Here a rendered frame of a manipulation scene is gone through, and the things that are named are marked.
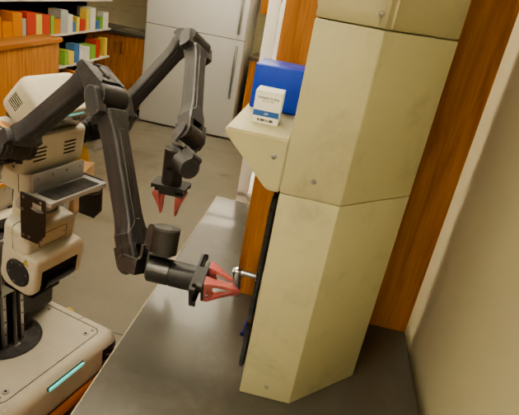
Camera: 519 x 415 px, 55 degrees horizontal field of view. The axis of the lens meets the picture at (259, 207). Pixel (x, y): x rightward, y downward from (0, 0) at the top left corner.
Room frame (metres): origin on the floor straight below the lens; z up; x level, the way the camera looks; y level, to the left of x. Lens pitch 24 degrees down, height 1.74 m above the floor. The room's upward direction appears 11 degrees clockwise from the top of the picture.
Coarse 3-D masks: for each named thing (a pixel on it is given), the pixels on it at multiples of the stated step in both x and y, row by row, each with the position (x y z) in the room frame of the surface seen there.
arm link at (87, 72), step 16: (80, 64) 1.16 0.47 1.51; (96, 64) 1.19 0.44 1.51; (80, 80) 1.15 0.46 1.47; (96, 80) 1.12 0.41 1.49; (112, 80) 1.17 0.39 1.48; (64, 96) 1.18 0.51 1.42; (80, 96) 1.17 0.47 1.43; (112, 96) 1.12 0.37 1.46; (128, 96) 1.16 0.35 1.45; (32, 112) 1.22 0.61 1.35; (48, 112) 1.19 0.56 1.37; (64, 112) 1.19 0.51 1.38; (16, 128) 1.22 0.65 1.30; (32, 128) 1.20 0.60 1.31; (48, 128) 1.22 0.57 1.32; (0, 144) 1.21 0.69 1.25; (16, 144) 1.22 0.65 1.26; (32, 144) 1.25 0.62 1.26
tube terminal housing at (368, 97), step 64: (320, 64) 0.84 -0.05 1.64; (384, 64) 0.84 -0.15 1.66; (448, 64) 0.95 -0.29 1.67; (320, 128) 0.83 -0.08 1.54; (384, 128) 0.87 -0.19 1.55; (320, 192) 0.83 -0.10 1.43; (384, 192) 0.90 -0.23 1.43; (320, 256) 0.83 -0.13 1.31; (384, 256) 0.94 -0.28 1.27; (256, 320) 0.84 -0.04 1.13; (320, 320) 0.85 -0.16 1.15; (256, 384) 0.84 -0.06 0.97; (320, 384) 0.89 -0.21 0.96
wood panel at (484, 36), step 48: (288, 0) 1.21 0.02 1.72; (480, 0) 1.18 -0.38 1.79; (288, 48) 1.21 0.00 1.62; (480, 48) 1.18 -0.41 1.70; (480, 96) 1.17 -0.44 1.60; (432, 144) 1.18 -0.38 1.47; (432, 192) 1.18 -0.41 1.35; (432, 240) 1.17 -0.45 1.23; (240, 288) 1.21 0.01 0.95; (384, 288) 1.18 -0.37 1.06
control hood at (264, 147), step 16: (240, 112) 0.98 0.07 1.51; (240, 128) 0.85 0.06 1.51; (256, 128) 0.87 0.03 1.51; (272, 128) 0.89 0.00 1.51; (288, 128) 0.91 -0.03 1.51; (240, 144) 0.85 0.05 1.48; (256, 144) 0.84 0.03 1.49; (272, 144) 0.84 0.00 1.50; (288, 144) 0.84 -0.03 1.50; (256, 160) 0.84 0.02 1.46; (272, 160) 0.84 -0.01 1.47; (256, 176) 0.85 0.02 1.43; (272, 176) 0.84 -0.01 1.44
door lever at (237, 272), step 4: (236, 268) 0.89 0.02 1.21; (240, 268) 0.89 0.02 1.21; (232, 272) 0.89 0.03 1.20; (236, 272) 0.89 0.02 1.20; (240, 272) 0.89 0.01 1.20; (244, 272) 0.89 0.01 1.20; (248, 272) 0.89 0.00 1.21; (252, 272) 0.90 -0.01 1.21; (236, 276) 0.89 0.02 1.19; (240, 276) 0.89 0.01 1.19; (248, 276) 0.89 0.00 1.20; (252, 276) 0.89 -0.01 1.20; (236, 280) 0.90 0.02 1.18; (240, 280) 0.90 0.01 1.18; (232, 284) 0.90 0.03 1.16; (236, 284) 0.90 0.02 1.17; (240, 284) 0.91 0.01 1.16; (236, 288) 0.90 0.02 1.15; (236, 296) 0.92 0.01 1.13
